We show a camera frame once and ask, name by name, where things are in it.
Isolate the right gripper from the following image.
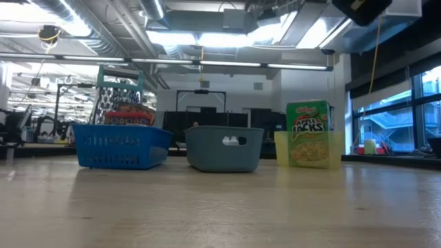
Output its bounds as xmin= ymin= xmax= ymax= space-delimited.
xmin=331 ymin=0 xmax=393 ymax=28

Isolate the green Apple Jacks cereal box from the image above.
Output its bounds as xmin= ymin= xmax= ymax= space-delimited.
xmin=285 ymin=99 xmax=332 ymax=169

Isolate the yellow plastic bin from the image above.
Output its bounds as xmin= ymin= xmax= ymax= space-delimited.
xmin=274 ymin=130 xmax=345 ymax=170

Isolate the teal plastic bin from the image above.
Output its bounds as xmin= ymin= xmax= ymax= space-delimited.
xmin=184 ymin=125 xmax=265 ymax=173

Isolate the brown taco seasoning packet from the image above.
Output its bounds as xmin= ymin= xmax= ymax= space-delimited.
xmin=116 ymin=102 xmax=156 ymax=118

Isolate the red smoked paprika tin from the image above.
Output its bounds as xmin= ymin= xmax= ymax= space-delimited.
xmin=104 ymin=110 xmax=154 ymax=127

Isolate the blue slotted plastic basket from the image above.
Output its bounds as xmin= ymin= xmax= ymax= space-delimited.
xmin=70 ymin=123 xmax=174 ymax=170

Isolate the large window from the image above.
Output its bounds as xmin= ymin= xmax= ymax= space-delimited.
xmin=351 ymin=65 xmax=441 ymax=154

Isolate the grey ceiling box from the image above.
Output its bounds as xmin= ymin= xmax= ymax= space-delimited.
xmin=222 ymin=8 xmax=247 ymax=30

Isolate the green cup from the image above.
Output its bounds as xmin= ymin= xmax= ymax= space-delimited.
xmin=364 ymin=138 xmax=377 ymax=155

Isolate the long ceiling light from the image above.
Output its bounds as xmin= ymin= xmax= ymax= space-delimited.
xmin=0 ymin=51 xmax=334 ymax=72

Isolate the black background object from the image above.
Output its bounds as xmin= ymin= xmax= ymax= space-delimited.
xmin=427 ymin=136 xmax=441 ymax=159

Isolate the black metal arch stand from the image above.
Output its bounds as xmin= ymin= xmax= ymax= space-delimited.
xmin=176 ymin=88 xmax=227 ymax=113

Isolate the black equipment row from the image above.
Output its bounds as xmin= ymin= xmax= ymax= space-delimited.
xmin=161 ymin=106 xmax=287 ymax=130

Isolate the steel box grater teal trim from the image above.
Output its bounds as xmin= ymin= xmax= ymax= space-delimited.
xmin=90 ymin=65 xmax=145 ymax=125

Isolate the background wooden workbench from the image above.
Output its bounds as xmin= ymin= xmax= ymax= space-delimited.
xmin=0 ymin=141 xmax=77 ymax=160

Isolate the black background equipment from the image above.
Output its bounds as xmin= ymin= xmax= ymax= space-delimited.
xmin=0 ymin=105 xmax=34 ymax=145

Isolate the yellow hanging cord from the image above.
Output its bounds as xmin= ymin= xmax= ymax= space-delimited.
xmin=367 ymin=17 xmax=383 ymax=96

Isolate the yellow black ceiling cord reel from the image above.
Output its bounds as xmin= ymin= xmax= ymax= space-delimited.
xmin=37 ymin=23 xmax=63 ymax=45

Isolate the black background frame stand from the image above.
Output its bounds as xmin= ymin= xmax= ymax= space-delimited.
xmin=53 ymin=82 xmax=96 ymax=138

